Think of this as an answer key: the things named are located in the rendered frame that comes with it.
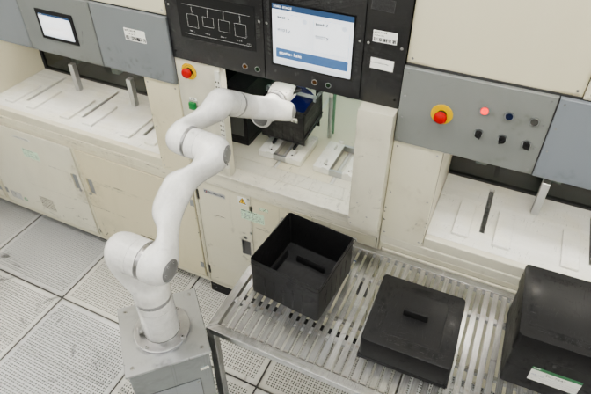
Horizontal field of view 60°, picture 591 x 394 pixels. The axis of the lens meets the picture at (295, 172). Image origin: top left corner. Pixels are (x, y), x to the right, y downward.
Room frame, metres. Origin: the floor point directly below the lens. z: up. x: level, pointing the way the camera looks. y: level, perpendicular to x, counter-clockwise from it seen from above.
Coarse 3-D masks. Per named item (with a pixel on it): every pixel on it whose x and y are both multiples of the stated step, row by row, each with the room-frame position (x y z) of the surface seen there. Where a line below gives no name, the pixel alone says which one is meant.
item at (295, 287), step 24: (288, 216) 1.42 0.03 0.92; (288, 240) 1.41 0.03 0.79; (312, 240) 1.37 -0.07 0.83; (336, 240) 1.32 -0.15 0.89; (264, 264) 1.26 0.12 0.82; (288, 264) 1.31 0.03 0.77; (312, 264) 1.29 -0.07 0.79; (336, 264) 1.17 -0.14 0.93; (264, 288) 1.16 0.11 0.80; (288, 288) 1.11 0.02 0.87; (312, 288) 1.06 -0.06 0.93; (336, 288) 1.18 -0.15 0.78; (312, 312) 1.06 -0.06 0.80
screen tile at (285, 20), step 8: (280, 16) 1.59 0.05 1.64; (288, 16) 1.58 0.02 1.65; (296, 16) 1.57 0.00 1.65; (280, 24) 1.59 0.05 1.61; (288, 24) 1.58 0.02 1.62; (296, 24) 1.57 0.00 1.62; (304, 32) 1.56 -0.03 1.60; (280, 40) 1.59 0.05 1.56; (288, 40) 1.58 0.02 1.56; (296, 40) 1.57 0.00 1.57; (304, 40) 1.56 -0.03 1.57; (304, 48) 1.56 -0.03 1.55
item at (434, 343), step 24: (384, 288) 1.12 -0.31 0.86; (408, 288) 1.12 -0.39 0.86; (432, 288) 1.12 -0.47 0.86; (384, 312) 1.02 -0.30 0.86; (408, 312) 1.00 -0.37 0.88; (432, 312) 1.02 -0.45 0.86; (456, 312) 1.02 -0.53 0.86; (384, 336) 0.93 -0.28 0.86; (408, 336) 0.93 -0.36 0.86; (432, 336) 0.93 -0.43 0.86; (456, 336) 0.93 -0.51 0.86; (384, 360) 0.89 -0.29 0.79; (408, 360) 0.86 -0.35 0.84; (432, 360) 0.85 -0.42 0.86
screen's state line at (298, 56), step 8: (280, 48) 1.59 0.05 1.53; (280, 56) 1.59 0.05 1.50; (288, 56) 1.58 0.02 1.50; (296, 56) 1.57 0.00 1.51; (304, 56) 1.56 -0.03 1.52; (312, 56) 1.54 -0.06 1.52; (320, 56) 1.53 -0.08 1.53; (320, 64) 1.53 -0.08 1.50; (328, 64) 1.52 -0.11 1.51; (336, 64) 1.51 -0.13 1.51; (344, 64) 1.50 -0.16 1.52
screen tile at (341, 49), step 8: (320, 24) 1.53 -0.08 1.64; (328, 24) 1.52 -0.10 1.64; (336, 24) 1.51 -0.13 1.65; (320, 32) 1.53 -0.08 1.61; (328, 32) 1.52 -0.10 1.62; (336, 32) 1.51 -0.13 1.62; (320, 40) 1.53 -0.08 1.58; (344, 40) 1.50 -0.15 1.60; (320, 48) 1.53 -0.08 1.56; (328, 48) 1.52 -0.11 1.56; (336, 48) 1.51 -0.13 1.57; (344, 48) 1.50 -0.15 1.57; (344, 56) 1.50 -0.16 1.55
